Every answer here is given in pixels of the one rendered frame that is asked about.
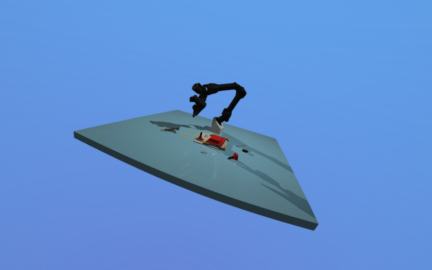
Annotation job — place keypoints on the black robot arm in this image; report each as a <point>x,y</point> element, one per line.
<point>214,88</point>

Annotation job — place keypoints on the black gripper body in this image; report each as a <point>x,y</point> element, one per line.
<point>201,102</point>

